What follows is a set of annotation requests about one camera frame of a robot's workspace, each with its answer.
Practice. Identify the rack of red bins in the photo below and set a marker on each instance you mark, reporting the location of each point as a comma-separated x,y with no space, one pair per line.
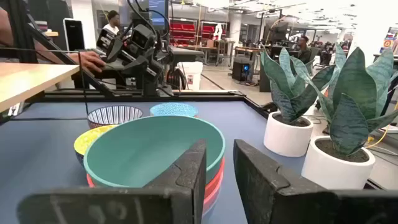
207,30
183,29

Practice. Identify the black desk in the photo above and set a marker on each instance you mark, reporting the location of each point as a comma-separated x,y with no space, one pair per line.
186,53

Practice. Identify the light blue patterned bowl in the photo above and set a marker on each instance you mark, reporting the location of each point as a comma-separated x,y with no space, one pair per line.
174,109

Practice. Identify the plain pink bowl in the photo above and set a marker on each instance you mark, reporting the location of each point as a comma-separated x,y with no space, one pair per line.
211,202

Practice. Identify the snake plant in white pot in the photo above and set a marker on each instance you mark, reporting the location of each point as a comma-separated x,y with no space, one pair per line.
287,137
351,102

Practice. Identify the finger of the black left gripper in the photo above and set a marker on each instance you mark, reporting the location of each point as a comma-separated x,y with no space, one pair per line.
114,48
136,64

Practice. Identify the blue computer monitor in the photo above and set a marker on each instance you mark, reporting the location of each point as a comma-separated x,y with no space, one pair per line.
158,12

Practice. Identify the black tablet with white edge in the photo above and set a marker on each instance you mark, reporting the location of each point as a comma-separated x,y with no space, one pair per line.
74,34

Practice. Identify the yellow patterned bowl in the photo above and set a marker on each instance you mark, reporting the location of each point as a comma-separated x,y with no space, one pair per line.
88,140

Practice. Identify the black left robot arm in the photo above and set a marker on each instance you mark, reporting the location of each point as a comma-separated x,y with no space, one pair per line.
152,81

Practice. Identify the person's forearm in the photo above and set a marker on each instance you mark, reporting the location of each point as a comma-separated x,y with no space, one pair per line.
53,54

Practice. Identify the plain red bowl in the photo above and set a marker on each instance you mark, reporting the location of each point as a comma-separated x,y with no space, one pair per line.
214,183

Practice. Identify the black computer tower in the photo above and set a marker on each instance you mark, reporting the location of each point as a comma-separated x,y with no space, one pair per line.
242,70

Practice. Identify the light wooden table board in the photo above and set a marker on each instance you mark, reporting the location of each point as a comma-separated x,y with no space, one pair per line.
31,81

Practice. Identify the black rig frame strut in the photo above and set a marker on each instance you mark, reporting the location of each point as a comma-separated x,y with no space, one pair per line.
21,31

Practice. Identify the plain teal bowl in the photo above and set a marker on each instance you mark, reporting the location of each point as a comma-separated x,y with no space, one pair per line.
140,149

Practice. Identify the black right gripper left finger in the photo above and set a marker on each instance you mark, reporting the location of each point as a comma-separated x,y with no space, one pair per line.
180,199

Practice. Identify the white plastic bucket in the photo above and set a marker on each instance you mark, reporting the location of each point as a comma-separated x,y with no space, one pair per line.
192,74

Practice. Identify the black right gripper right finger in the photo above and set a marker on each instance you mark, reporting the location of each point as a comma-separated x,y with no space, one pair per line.
280,199

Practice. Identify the person's hand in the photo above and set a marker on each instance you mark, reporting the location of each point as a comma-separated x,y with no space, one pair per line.
88,60

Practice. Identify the black metal table frame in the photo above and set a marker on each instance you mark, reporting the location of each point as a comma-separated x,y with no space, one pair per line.
155,96

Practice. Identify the dark blue patterned bowl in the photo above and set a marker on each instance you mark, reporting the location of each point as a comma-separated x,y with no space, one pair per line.
115,115

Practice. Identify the person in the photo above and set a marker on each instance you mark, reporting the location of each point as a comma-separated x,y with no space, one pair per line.
112,25
304,49

